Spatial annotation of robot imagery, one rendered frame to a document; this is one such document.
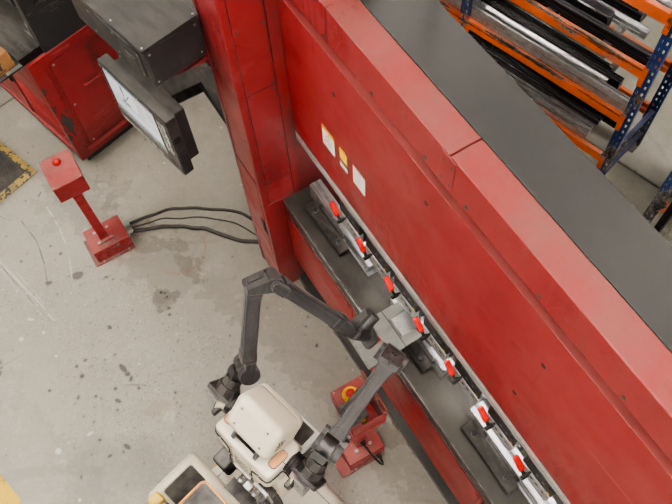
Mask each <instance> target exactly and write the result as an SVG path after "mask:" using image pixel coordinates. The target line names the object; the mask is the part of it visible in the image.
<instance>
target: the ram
mask: <svg viewBox="0 0 672 504"><path fill-rule="evenodd" d="M277 2H278V9H279V16H280V24H281V31H282V38H283V45H284V53H285V60H286V67H287V74H288V81H289V89H290V96H291V103H292V110H293V117H294V125H295V131H296V132H297V133H298V135H299V136H300V137H301V139H302V140H303V142H304V143H305V144H306V146H307V147H308V148H309V150H310V151H311V152H312V154H313V155H314V156H315V158H316V159H317V161H318V162H319V163H320V165H321V166H322V167H323V169H324V170H325V171H326V173H327V174H328V175H329V177H330V178H331V179H332V181H333V182H334V184H335V185H336V186H337V188H338V189H339V190H340V192H341V193H342V194H343V196H344V197H345V198H346V200H347V201H348V203H349V204H350V205H351V207H352V208H353V209H354V211H355V212H356V213H357V215H358V216H359V217H360V219H361V220H362V222H363V223H364V224H365V226H366V227H367V228H368V230H369V231H370V232H371V234H372V235H373V236H374V238H375V239H376V240H377V242H378V243H379V245H380V246H381V247H382V249H383V250H384V251H385V253H386V254H387V255H388V257H389V258H390V259H391V261H392V262H393V264H394V265H395V266H396V268H397V269H398V270H399V272H400V273H401V274H402V276H403V277H404V278H405V280H406V281H407V283H408V284H409V285H410V287H411V288H412V289H413V291H414V292H415V293H416V295H417V296H418V297H419V299H420V300H421V301H422V303H423V304H424V306H425V307H426V308H427V310H428V311H429V312H430V314H431V315H432V316H433V318H434V319H435V320H436V322H437V323H438V325H439V326H440V327H441V329H442V330H443V331H444V333H445V334H446V335H447V337H448V338H449V339H450V341H451V342H452V344H453V345H454V346H455V348H456V349H457V350H458V352H459V353H460V354H461V356H462V357H463V358H464V360H465V361H466V362H467V364H468V365H469V367H470V368H471V369H472V371H473V372H474V373H475V375H476V376H477V377H478V379H479V380H480V381H481V383H482V384H483V386H484V387H485V388H486V390H487V391H488V392H489V394H490V395H491V396H492V398H493V399H494V400H495V402H496V403H497V405H498V406H499V407H500V409H501V410H502V411H503V413H504V414H505V415H506V417H507V418H508V419H509V421H510V422H511V423H512V425H513V426H514V428H515V429H516V430H517V432H518V433H519V434H520V436H521V437H522V438H523V440H524V441H525V442H526V444H527V445H528V447H529V448H530V449H531V451H532V452H533V453H534V455H535V456H536V457H537V459H538V460H539V461H540V463H541V464H542V466H543V467H544V468H545V470H546V471H547V472H548V474H549V475H550V476H551V478H552V479H553V480H554V482H555V483H556V484H557V486H558V487H559V489H560V490H561V491H562V493H563V494H564V495H565V497H566V498H567V499H568V501H569V502H570V503H571V504H672V462H671V461H670V459H669V458H668V457H667V456H666V454H665V453H664V452H663V451H662V450H661V448H660V447H659V446H658V445H657V444H656V442H655V441H654V440H653V439H652V437H651V436H650V435H649V434H648V433H647V431H646V430H645V429H644V428H643V426H642V425H641V424H640V423H639V422H638V420H637V419H636V418H635V417H634V416H633V414H632V413H631V412H630V411H629V409H628V408H627V407H626V406H625V405H624V403H623V402H622V401H621V400H620V399H619V397H618V396H617V395H616V394H615V392H614V391H613V390H612V389H611V388H610V386H609V385H608V384H607V383H606V382H605V380H604V379H603V378H602V377H601V375H600V374H599V373H598V372H597V371H596V369H595V368H594V367H593V366H592V364H591V363H590V362H589V361H588V360H587V358H586V357H585V356H584V355H583V354H582V352H581V351H580V350H579V349H578V347H577V346H576V345H575V344H574V343H573V341H572V340H571V339H570V338H569V337H568V335H567V334H566V333H565V332H564V330H563V329H562V328H561V327H560V326H559V324H558V323H557V322H556V321H555V319H554V318H553V317H552V316H551V315H550V313H549V312H548V311H547V310H546V309H545V307H544V306H543V305H542V304H541V302H540V301H539V300H538V299H537V298H536V296H535V295H534V294H533V293H532V292H531V290H530V289H529V288H528V287H527V285H526V284H525V283H524V282H523V281H522V279H521V278H520V277H519V276H518V274H517V273H516V272H515V271H514V270H513V268H512V267H511V266H510V265H509V264H508V262H507V261H506V260H505V259H504V257H503V256H502V255H501V254H500V253H499V251H498V250H497V249H496V248H495V247H494V245H493V244H492V243H491V242H490V240H489V239H488V238H487V237H486V236H485V234H484V233H483V232H482V231H481V230H480V228H479V227H478V226H477V225H476V223H475V222H474V221H473V220H472V219H471V217H470V216H469V215H468V214H467V212H466V211H465V210H464V209H463V208H462V206H461V205H460V204H459V203H458V202H457V200H456V199H455V198H454V197H453V195H452V194H450V192H449V191H448V190H447V189H446V188H445V186H444V185H443V184H442V183H441V181H440V180H439V179H438V178H437V176H436V175H435V174H434V172H433V171H432V170H431V169H430V167H429V166H428V165H427V164H426V163H425V161H424V160H423V159H422V158H421V157H420V155H419V154H418V153H417V152H416V150H415V149H414V148H413V147H412V146H411V144H410V143H409V142H408V141H407V140H406V138H405V137H404V136H403V135H402V133H401V132H400V131H399V130H398V129H397V127H396V126H395V125H394V124H393V122H392V121H391V120H390V119H389V118H388V116H387V115H386V114H385V113H384V112H383V110H382V109H381V108H380V107H379V105H378V104H377V103H376V102H375V101H374V99H373V98H372V97H371V96H370V95H369V93H368V92H367V91H366V90H365V88H364V87H363V86H362V85H361V84H360V82H359V81H358V80H357V79H356V78H355V76H354V75H353V74H352V73H351V71H350V70H349V69H348V68H347V67H346V65H345V64H344V63H343V62H342V60H341V59H340V58H339V57H338V56H337V54H336V53H335V52H334V51H333V50H332V48H331V47H330V46H329V45H328V43H327V42H326V41H325V40H324V39H323V37H322V36H321V35H320V34H319V33H318V31H317V30H316V29H315V28H314V26H313V25H312V24H311V23H310V22H309V20H308V19H307V18H306V17H305V15H304V14H303V13H302V12H301V11H300V9H299V8H298V7H297V6H296V5H295V3H294V2H293V1H292V0H277ZM322 124H323V126H324V127H325V128H326V130H327V131H328V132H329V134H330V135H331V136H332V137H333V139H334V150H335V157H334V156H333V154H332V153H331V152H330V150H329V149H328V148H327V146H326V145H325V144H324V142H323V134H322ZM296 139H297V140H298V142H299V143H300V144H301V146H302V147H303V148H304V150H305V151H306V153H307V154H308V155H309V157H310V158H311V159H312V161H313V162H314V163H315V165H316V166H317V168H318V169H319V170H320V172H321V173H322V174H323V176H324V177H325V178H326V180H327V181H328V182H329V184H330V185H331V187H332V188H333V189H334V191H335V192H336V193H337V195H338V196H339V197H340V199H341V200H342V202H343V203H344V204H345V206H346V207H347V208H348V210H349V211H350V212H351V214H352V215H353V217H354V218H355V219H356V221H357V222H358V223H359V225H360V226H361V227H362V229H363V230H364V232H365V233H366V234H367V236H368V237H369V238H370V240H371V241H372V242H373V244H374V245H375V247H376V248H377V249H378V251H379V252H380V253H381V255H382V256H383V257H384V259H385V260H386V262H387V263H388V264H389V266H390V267H391V268H392V270H393V271H394V272H395V274H396V275H397V277H398V278H399V279H400V281H401V282H402V283H403V285H404V286H405V287H406V289H407V290H408V292H409V293H410V294H411V296H412V297H413V298H414V300H415V301H416V302H417V304H418V305H419V307H420V308H421V309H422V311H423V312H424V313H425V315H426V316H427V317H428V319H429V320H430V322H431V323H432V324H433V326H434V327H435V328H436V330H437V331H438V332H439V334H440V335H441V337H442V338H443V339H444V341H445V342H446V343H447V345H448V346H449V347H450V349H451V350H452V352H453V353H454V354H455V356H456V357H457V358H458V360H459V361H460V362H461V364H462V365H463V367H464V368H465V369H466V371H467V372H468V373H469V375H470V376H471V377H472V379H473V380H474V382H475V383H476V384H477V386H478V387H479V388H480V390H481V391H482V392H483V394H484V395H485V396H486V398H487V399H488V401H489V402H490V403H491V405H492V406H493V407H494V409H495V410H496V411H497V413H498V414H499V416H500V417H501V418H502V420H503V421H504V422H505V424H506V425H507V426H508V428H509V429H510V431H511V432H512V433H513V435H514V436H515V437H516V439H517V440H518V441H519V443H520V444H521V446H522V447H523V448H524V450H525V451H526V452H527V454H528V455H529V456H530V458H531V459H532V461H533V462H534V463H535V465H536V466H537V467H538V469H539V470H540V471H541V473H542V474H543V476H544V477H545V478H546V480H547V481H548V482H549V484H550V485H551V486H552V488H553V489H554V491H555V492H556V493H557V495H558V496H559V497H560V499H561V500H562V501H563V503H564V504H567V503H566V502H565V500H564V499H563V498H562V496H561V495H560V493H559V492H558V491H557V489H556V488H555V487H554V485H553V484H552V483H551V481H550V480H549V478H548V477H547V476H546V474H545V473H544V472H543V470H542V469H541V468H540V466H539V465H538V464H537V462H536V461H535V459H534V458H533V457H532V455H531V454H530V453H529V451H528V450H527V449H526V447H525V446H524V444H523V443H522V442H521V440H520V439H519V438H518V436H517V435H516V434H515V432H514V431H513V430H512V428H511V427H510V425H509V424H508V423H507V421H506V420H505V419H504V417H503V416H502V415H501V413H500V412H499V410H498V409H497V408H496V406H495V405H494V404H493V402H492V401H491V400H490V398H489V397H488V396H487V394H486V393H485V391H484V390H483V389H482V387H481V386H480V385H479V383H478V382H477V381H476V379H475V378H474V376H473V375H472V374H471V372H470V371H469V370H468V368H467V367H466V366H465V364H464V363H463V362H462V360H461V359H460V357H459V356H458V355H457V353H456V352H455V351H454V349H453V348H452V347H451V345H450V344H449V342H448V341H447V340H446V338H445V337H444V336H443V334H442V333H441V332H440V330H439V329H438V328H437V326H436V325H435V323H434V322H433V321H432V319H431V318H430V317H429V315H428V314H427V313H426V311H425V310H424V309H423V307H422V306H421V304H420V303H419V302H418V300H417V299H416V298H415V296H414V295H413V294H412V292H411V291H410V289H409V288H408V287H407V285H406V284H405V283H404V281H403V280H402V279H401V277H400V276H399V275H398V273H397V272H396V270H395V269H394V268H393V266H392V265H391V264H390V262H389V261H388V260H387V258H386V257H385V255H384V254H383V253H382V251H381V250H380V249H379V247H378V246H377V245H376V243H375V242H374V241H373V239H372V238H371V236H370V235H369V234H368V232H367V231H366V230H365V228H364V227H363V226H362V224H361V223H360V221H359V220H358V219H357V217H356V216H355V215H354V213H353V212H352V211H351V209H350V208H349V207H348V205H347V204H346V202H345V201H344V200H343V198H342V197H341V196H340V194H339V193H338V192H337V190H336V189H335V187H334V186H333V185H332V183H331V182H330V181H329V179H328V178H327V177H326V175H325V174H324V173H323V171H322V170H321V168H320V167H319V166H318V164H317V163H316V162H315V160H314V159H313V158H312V156H311V155H310V153H309V152H308V151H307V149H306V148H305V147H304V145H303V144H302V143H301V141H300V140H299V139H298V137H297V136H296ZM339 147H340V148H341V149H342V150H343V152H344V153H345V154H346V156H347V166H346V165H345V163H344V162H343V161H342V159H341V158H340V150H339ZM340 160H341V161H342V163H343V164H344V165H345V167H346V168H347V173H346V172H345V170H344V169H343V168H342V166H341V165H340ZM352 164H353V165H354V166H355V168H356V169H357V170H358V172H359V173H360V174H361V175H362V177H363V178H364V179H365V197H364V195H363V194H362V193H361V191H360V190H359V189H358V187H357V186H356V185H355V183H354V182H353V168H352Z"/></svg>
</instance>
